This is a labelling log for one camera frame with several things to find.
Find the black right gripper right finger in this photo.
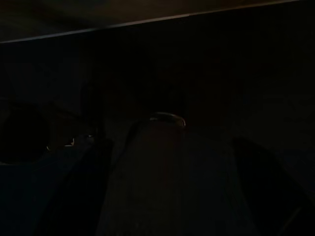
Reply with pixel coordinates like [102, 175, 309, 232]
[233, 138, 315, 236]

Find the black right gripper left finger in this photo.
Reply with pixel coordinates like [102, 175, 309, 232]
[34, 139, 114, 236]

